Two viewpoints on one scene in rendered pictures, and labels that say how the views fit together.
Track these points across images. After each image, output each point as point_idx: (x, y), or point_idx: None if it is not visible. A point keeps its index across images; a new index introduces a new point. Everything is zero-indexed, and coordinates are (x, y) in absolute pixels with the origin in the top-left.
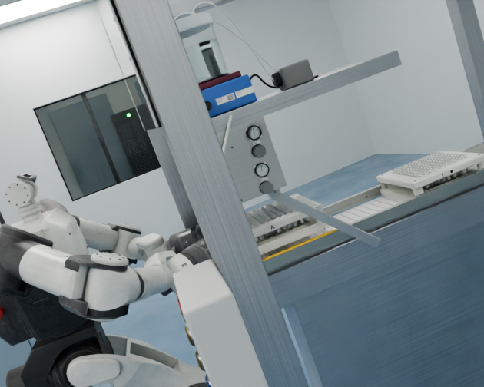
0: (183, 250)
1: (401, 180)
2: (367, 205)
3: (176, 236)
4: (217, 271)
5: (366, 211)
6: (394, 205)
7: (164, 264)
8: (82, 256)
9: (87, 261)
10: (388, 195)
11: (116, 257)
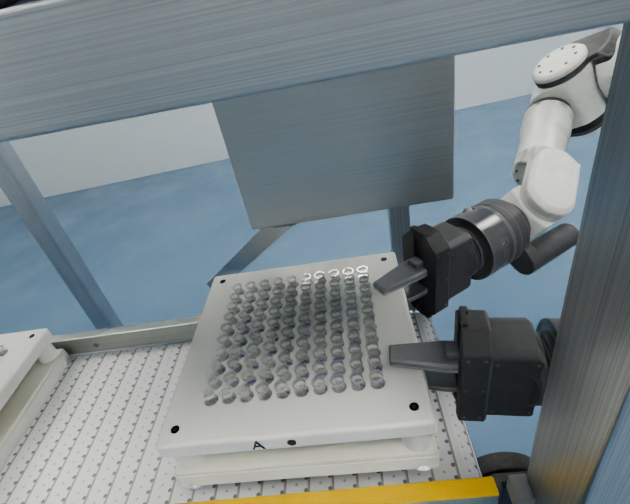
0: (512, 205)
1: (9, 372)
2: (35, 498)
3: None
4: None
5: (84, 448)
6: (109, 332)
7: (521, 157)
8: (597, 39)
9: (576, 41)
10: None
11: (547, 65)
